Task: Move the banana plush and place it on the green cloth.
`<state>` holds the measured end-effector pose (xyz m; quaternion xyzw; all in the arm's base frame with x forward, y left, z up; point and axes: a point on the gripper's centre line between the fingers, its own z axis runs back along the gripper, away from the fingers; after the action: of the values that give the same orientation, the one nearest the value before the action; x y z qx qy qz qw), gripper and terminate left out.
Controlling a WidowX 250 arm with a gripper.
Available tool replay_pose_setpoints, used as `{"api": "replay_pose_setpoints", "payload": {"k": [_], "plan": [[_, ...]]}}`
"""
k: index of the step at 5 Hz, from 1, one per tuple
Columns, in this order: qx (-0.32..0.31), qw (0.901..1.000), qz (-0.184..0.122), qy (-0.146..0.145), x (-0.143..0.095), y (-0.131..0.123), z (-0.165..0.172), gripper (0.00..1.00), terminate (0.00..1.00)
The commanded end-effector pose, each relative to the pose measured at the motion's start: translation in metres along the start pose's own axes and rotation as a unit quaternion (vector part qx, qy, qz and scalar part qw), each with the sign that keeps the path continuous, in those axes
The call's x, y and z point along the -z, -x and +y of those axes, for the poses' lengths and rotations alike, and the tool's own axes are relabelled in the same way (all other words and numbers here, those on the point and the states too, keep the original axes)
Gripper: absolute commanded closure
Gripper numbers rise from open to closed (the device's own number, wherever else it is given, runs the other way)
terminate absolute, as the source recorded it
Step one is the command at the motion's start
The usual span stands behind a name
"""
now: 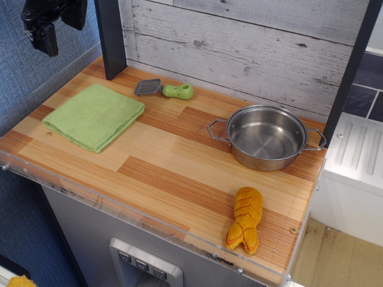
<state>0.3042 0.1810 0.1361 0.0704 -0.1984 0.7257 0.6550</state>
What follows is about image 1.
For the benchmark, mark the stainless steel pot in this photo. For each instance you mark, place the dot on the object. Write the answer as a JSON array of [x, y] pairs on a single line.
[[264, 137]]

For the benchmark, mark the white toy sink unit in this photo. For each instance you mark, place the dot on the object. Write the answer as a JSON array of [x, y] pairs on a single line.
[[349, 190]]

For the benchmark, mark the dark grey left post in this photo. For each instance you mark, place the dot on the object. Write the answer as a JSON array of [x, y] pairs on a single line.
[[111, 37]]

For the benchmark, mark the orange plush lobster tail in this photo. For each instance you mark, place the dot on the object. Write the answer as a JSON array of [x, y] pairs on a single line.
[[248, 211]]

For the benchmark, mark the grey spatula with green handle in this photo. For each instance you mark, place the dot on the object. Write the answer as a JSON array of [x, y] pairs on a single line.
[[145, 87]]

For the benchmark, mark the yellow plush toy on floor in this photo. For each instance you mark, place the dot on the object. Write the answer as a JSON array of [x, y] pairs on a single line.
[[21, 281]]

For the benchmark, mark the dark grey right post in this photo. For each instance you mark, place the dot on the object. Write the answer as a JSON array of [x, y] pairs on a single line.
[[363, 37]]

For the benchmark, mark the dark grey post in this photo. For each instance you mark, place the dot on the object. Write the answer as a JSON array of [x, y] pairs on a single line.
[[111, 37], [363, 37]]

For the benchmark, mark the folded green cloth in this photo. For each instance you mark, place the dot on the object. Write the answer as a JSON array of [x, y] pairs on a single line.
[[93, 118]]

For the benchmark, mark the silver dispenser button panel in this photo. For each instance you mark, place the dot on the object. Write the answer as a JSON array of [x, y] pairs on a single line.
[[136, 267]]

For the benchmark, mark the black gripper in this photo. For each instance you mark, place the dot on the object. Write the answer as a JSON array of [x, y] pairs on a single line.
[[44, 14]]

